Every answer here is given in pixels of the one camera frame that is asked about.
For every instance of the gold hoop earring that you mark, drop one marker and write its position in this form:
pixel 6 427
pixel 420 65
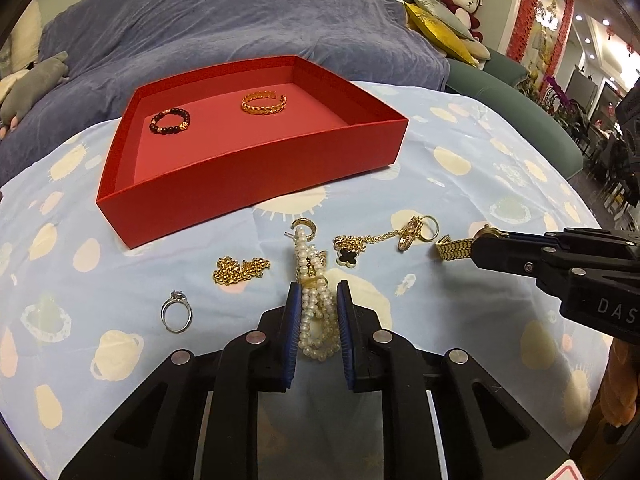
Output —
pixel 306 224

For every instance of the gold watch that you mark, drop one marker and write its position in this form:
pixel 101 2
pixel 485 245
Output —
pixel 450 250

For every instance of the red monkey plush toy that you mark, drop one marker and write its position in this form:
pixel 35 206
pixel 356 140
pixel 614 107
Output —
pixel 462 5

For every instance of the grey pillow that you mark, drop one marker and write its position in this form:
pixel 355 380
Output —
pixel 440 7

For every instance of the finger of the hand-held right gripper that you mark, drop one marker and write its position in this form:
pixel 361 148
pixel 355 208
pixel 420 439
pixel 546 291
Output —
pixel 590 240
pixel 505 255

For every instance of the red lattice wall decoration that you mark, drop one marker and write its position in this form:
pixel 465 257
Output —
pixel 522 10

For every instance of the red cardboard box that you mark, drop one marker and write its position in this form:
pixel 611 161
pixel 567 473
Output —
pixel 250 180

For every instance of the green sofa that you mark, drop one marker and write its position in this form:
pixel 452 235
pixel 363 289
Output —
pixel 515 110

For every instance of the light blue printed cloth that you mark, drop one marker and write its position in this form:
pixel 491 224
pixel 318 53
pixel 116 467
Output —
pixel 150 385

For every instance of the blue blanket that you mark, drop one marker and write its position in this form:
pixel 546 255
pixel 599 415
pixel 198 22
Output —
pixel 250 10

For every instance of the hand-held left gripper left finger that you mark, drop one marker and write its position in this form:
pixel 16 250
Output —
pixel 294 330

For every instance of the person's right hand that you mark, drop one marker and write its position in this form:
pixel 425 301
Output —
pixel 622 385

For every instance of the gold braided bangle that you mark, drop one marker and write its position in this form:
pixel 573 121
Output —
pixel 250 109

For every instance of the yellow pillow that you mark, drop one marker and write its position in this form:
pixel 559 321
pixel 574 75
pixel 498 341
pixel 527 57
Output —
pixel 440 35

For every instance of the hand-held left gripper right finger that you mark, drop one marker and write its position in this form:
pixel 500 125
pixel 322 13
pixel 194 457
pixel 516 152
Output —
pixel 344 330

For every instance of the grey plush toy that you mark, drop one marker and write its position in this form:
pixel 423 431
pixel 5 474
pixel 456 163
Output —
pixel 35 85

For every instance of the cream flower cushion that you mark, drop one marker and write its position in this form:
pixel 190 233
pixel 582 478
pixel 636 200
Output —
pixel 25 35

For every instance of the purple orchid plant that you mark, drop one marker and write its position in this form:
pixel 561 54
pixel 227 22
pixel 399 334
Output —
pixel 562 100

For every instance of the beige cushion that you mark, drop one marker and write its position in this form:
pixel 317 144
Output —
pixel 479 52

